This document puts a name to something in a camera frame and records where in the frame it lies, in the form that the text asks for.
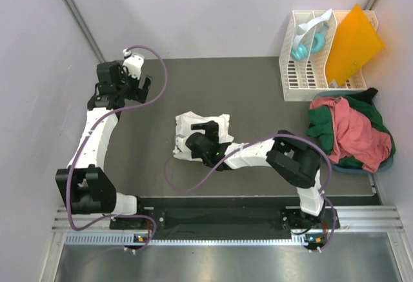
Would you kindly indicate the green t shirt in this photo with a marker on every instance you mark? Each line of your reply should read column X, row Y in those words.
column 371, row 107

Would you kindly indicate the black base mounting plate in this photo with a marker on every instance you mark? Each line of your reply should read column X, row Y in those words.
column 262, row 210

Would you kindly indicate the white plastic file organizer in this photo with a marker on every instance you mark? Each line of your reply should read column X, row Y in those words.
column 303, row 80

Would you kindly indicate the white printed t shirt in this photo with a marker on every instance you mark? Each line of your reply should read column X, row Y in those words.
column 183, row 131

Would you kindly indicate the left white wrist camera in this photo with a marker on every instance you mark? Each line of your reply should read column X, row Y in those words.
column 133, row 62

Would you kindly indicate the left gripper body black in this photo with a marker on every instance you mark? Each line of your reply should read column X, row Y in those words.
column 129, row 88

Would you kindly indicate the teal white headphones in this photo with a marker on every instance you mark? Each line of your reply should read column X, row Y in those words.
column 310, row 36

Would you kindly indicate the aluminium frame rail front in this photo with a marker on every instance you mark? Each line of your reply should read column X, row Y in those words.
column 352, row 218

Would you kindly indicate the pink t shirt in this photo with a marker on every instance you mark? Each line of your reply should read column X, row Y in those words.
column 358, row 133

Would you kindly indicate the orange plastic folder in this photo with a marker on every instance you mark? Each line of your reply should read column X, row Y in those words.
column 355, row 43

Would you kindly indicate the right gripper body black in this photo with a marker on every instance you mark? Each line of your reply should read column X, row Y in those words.
column 211, row 130

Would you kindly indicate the aluminium corner post left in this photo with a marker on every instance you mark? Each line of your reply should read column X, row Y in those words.
column 84, row 29

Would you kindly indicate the grey slotted cable duct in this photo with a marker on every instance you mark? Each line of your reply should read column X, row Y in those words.
column 134, row 240

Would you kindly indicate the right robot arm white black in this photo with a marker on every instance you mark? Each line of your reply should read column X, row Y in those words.
column 295, row 159

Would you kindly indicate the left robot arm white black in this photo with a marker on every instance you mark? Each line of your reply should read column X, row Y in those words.
column 83, row 184

